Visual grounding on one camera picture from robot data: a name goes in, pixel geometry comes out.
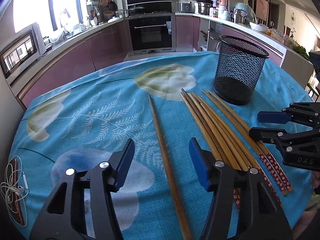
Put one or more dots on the white microwave oven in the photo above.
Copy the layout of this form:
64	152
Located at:
19	52

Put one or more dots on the brown bamboo chopstick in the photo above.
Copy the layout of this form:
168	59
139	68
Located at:
206	126

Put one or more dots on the black wok on stove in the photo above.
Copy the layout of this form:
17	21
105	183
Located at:
136	10

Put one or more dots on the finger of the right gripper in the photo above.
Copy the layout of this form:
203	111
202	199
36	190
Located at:
273	136
272	117

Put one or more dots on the black range hood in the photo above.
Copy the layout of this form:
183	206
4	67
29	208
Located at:
152	6

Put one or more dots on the blue floral tablecloth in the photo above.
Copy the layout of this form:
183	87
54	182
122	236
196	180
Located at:
81	124

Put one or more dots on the person's right hand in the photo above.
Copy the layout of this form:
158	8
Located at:
315	180

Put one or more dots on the bamboo chopstick red floral end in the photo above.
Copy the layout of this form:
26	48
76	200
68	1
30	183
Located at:
259	148

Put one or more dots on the tan bamboo chopstick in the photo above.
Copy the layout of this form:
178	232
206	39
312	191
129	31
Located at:
202	128

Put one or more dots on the purple kitchen cabinets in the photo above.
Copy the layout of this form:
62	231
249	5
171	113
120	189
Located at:
111	43

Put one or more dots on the light bamboo chopstick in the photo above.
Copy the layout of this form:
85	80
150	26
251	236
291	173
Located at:
240	148

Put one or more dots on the dark brown wooden chopstick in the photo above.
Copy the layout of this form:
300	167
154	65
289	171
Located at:
177	202

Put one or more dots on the black mesh utensil holder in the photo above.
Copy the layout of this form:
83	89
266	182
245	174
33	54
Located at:
238	69

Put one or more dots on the phone in brown case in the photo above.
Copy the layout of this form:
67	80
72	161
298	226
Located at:
16	207

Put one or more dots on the pink kettle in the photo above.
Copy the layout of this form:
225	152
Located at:
223	4

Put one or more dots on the green food cover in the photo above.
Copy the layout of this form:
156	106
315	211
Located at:
247	12

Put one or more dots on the black built-in oven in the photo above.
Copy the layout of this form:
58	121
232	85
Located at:
151	33

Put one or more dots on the steel pot on counter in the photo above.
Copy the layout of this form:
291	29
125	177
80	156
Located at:
204	6

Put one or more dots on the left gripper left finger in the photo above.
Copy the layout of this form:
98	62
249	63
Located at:
63	214

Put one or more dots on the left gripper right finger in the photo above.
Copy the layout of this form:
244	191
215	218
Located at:
260	214

